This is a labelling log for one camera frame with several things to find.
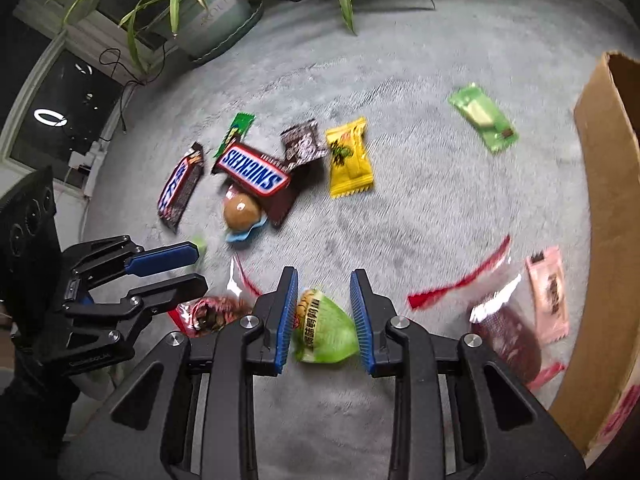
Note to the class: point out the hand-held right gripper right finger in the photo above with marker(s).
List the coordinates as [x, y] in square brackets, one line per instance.
[360, 320]

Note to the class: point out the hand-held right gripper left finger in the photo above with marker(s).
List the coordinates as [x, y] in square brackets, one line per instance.
[287, 320]

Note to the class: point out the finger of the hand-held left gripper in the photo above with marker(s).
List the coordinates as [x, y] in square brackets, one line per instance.
[165, 257]
[175, 290]

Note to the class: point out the lime green snack packet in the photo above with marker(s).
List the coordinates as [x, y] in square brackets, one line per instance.
[325, 330]

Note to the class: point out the clear red nut packet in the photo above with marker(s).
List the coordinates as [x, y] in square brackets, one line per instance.
[210, 312]

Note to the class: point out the brown chocolate bar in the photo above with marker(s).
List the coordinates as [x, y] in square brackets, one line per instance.
[250, 167]
[177, 190]

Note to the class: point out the thin green snack packet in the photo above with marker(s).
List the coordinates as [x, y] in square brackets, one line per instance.
[237, 127]

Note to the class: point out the yellow candy packet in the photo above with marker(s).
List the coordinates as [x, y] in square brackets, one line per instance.
[347, 157]

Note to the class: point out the small dark brown snack packet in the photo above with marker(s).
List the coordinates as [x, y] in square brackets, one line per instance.
[300, 145]

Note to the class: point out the pink snack packet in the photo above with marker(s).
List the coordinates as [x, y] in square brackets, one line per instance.
[547, 295]

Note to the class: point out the light green snack packet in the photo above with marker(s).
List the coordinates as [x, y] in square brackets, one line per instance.
[482, 117]

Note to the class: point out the cardboard box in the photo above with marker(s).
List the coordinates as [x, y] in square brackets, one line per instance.
[610, 260]

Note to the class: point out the person's left forearm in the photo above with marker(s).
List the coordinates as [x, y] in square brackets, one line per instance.
[30, 410]

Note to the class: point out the small green candy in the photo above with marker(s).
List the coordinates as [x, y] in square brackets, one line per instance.
[201, 247]

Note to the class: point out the round brown candy blue wrapper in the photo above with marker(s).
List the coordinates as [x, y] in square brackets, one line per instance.
[241, 212]

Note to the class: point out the plain brown snack wrapper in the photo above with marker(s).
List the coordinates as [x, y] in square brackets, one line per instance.
[282, 207]

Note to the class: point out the white power strip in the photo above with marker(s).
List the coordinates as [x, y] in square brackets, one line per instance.
[90, 165]

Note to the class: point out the clear red date packet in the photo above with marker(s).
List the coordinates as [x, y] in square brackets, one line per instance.
[505, 332]

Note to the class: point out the potted spider plant grey pot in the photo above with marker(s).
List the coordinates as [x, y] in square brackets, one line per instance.
[215, 15]

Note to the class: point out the window with white frame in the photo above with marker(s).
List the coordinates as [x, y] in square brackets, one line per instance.
[65, 110]

